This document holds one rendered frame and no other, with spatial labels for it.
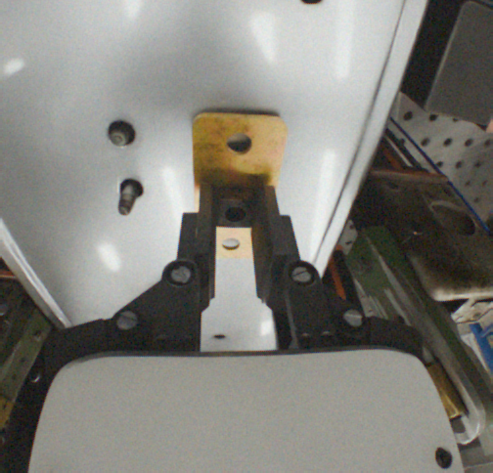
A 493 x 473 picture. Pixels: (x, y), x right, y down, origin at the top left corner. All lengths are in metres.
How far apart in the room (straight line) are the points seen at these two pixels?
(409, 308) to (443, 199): 0.11
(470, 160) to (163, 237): 0.61
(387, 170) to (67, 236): 0.24
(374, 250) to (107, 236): 0.16
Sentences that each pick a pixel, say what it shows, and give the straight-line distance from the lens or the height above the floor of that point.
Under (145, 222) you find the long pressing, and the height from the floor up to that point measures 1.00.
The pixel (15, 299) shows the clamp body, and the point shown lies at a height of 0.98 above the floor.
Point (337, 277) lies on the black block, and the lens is 0.35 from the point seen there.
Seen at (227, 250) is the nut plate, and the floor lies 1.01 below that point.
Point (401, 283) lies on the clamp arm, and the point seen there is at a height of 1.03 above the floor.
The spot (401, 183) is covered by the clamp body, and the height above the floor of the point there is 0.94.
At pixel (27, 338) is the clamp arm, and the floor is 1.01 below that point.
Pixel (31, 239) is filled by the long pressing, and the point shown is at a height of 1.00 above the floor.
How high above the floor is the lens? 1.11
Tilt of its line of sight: 45 degrees down
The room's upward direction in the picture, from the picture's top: 175 degrees clockwise
